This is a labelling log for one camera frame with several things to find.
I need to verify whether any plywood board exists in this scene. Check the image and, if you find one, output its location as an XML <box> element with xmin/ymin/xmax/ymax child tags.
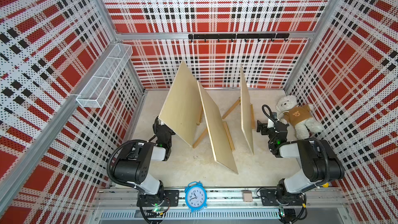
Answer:
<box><xmin>239</xmin><ymin>65</ymin><xmax>255</xmax><ymax>154</ymax></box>
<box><xmin>197</xmin><ymin>82</ymin><xmax>238</xmax><ymax>174</ymax></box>
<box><xmin>159</xmin><ymin>61</ymin><xmax>202</xmax><ymax>147</ymax></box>

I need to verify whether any wooden easel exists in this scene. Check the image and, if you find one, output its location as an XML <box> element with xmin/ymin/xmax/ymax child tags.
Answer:
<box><xmin>197</xmin><ymin>108</ymin><xmax>204</xmax><ymax>125</ymax></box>
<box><xmin>222</xmin><ymin>97</ymin><xmax>256</xmax><ymax>129</ymax></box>
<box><xmin>192</xmin><ymin>121</ymin><xmax>235</xmax><ymax>151</ymax></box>

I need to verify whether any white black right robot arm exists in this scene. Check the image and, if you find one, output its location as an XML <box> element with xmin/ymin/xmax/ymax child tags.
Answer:
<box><xmin>257</xmin><ymin>104</ymin><xmax>345</xmax><ymax>205</ymax></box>

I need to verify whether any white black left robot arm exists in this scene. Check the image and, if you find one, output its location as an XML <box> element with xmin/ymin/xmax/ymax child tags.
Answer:
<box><xmin>106</xmin><ymin>118</ymin><xmax>179</xmax><ymax>207</ymax></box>

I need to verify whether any white teddy bear brown hoodie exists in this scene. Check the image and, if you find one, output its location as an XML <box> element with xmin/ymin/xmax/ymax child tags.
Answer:
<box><xmin>276</xmin><ymin>95</ymin><xmax>324</xmax><ymax>140</ymax></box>

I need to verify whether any blue alarm clock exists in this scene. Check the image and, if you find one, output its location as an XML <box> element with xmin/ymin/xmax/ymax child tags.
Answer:
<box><xmin>184</xmin><ymin>181</ymin><xmax>207</xmax><ymax>213</ymax></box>

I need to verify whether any small beige box on rail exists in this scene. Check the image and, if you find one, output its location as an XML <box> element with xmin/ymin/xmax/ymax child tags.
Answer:
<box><xmin>242</xmin><ymin>190</ymin><xmax>253</xmax><ymax>202</ymax></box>

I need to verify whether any white wire mesh basket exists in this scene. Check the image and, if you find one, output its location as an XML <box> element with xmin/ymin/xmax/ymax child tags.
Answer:
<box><xmin>77</xmin><ymin>44</ymin><xmax>132</xmax><ymax>108</ymax></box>

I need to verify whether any black hook rail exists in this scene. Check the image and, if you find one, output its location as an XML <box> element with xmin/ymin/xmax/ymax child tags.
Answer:
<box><xmin>188</xmin><ymin>33</ymin><xmax>290</xmax><ymax>41</ymax></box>

